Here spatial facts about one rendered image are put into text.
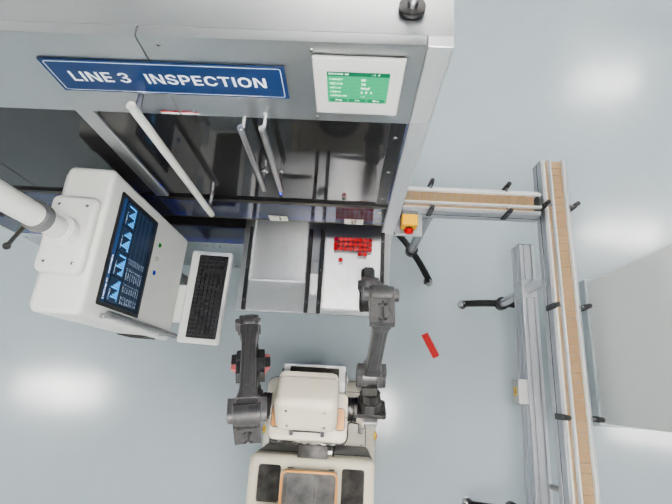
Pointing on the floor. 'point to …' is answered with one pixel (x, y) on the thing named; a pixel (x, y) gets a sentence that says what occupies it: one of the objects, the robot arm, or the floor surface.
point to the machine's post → (418, 123)
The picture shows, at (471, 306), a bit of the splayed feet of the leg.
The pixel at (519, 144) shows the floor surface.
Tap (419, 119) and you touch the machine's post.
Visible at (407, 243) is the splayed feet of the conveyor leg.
